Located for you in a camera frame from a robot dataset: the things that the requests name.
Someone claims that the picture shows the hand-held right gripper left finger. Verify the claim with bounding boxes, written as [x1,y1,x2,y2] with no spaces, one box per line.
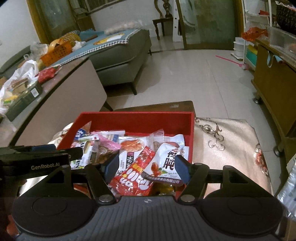
[28,153,119,205]

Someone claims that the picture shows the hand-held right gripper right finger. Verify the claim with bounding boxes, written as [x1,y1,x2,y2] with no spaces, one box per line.
[174,155,262,205]

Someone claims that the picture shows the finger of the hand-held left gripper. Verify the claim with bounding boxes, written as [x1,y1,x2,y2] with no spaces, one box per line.
[54,147,83,161]
[9,144,57,154]

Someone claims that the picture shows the white packet with blue print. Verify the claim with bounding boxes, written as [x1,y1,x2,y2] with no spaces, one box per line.
[70,139,93,169]

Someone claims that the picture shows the white packet with black characters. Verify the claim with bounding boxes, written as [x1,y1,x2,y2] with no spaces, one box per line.
[144,142,185,186]

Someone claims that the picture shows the pink biscuit packet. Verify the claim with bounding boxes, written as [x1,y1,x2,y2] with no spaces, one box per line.
[91,131,122,163]

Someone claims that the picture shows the red packet with yellow corner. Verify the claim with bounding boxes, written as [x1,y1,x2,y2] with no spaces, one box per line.
[109,146,156,197]

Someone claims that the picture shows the long white noodle packet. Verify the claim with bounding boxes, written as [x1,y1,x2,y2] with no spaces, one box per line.
[118,136,148,176]

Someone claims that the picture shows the clear packet with yellow label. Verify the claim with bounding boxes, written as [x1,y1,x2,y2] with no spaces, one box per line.
[153,182,177,196]

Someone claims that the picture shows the white packet with sausage picture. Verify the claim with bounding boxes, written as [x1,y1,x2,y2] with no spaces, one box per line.
[148,130,185,151]

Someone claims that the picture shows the red cardboard box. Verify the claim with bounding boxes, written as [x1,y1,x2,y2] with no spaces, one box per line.
[57,112,195,202]

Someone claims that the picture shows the dark green box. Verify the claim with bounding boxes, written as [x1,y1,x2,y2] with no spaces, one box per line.
[6,82,43,122]

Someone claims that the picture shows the grey coffee table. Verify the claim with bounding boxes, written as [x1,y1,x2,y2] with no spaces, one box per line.
[0,57,114,149]

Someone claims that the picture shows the brown wooden table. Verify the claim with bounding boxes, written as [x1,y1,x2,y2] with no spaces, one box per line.
[114,100,197,118]

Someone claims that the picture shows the white plastic bag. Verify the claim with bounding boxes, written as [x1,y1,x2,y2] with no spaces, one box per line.
[0,60,40,109]

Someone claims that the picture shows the orange plastic basket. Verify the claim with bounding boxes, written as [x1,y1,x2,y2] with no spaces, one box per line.
[40,41,72,67]

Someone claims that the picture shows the clear crumpled plastic bag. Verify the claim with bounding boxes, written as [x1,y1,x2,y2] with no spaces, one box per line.
[30,42,50,58]

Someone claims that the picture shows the orange round bowl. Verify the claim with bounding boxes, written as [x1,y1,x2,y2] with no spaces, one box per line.
[49,39,68,51]

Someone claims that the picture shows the grey sofa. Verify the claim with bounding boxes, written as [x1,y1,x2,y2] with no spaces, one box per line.
[0,29,152,95]

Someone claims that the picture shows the white crumpled bag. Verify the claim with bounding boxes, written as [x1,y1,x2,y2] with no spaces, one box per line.
[72,40,85,51]

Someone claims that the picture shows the clear plastic bag with roll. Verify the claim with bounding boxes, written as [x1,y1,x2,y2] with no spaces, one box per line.
[276,155,296,216]

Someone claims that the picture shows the blue patterned blanket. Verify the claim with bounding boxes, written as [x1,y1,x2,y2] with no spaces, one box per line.
[58,29,141,67]

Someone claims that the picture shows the yellow woven basket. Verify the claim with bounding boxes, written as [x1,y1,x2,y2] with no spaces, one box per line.
[62,32,81,44]

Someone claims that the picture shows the pink stick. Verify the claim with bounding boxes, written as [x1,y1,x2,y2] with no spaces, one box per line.
[215,55,249,70]

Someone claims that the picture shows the wooden cabinet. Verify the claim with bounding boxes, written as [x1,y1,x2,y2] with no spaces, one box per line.
[251,38,296,158]

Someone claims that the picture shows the wooden framed glass door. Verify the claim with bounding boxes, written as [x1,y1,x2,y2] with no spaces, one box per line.
[26,0,95,44]

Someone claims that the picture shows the teal yellow drawer unit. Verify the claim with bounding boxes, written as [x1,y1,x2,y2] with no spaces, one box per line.
[245,44,259,67]

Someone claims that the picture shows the white storage bins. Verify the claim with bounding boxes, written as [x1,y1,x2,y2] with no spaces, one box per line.
[233,37,246,62]

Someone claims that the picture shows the white perforated board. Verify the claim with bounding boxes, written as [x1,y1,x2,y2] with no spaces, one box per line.
[172,0,184,42]

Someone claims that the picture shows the dark wooden chair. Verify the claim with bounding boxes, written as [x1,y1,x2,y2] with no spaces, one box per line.
[153,0,178,41]

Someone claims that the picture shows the glass sliding door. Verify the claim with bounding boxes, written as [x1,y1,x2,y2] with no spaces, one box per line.
[176,0,243,50]

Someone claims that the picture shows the red plastic bag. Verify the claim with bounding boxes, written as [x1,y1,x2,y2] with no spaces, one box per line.
[241,27,269,41]

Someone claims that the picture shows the clear plastic tray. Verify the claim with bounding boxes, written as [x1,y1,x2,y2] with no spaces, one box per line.
[266,25,296,56]

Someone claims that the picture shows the black woven basket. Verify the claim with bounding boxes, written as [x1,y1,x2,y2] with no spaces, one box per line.
[275,1,296,26]

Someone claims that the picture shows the white wire rack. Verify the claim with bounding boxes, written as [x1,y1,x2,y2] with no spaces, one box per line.
[242,0,273,28]

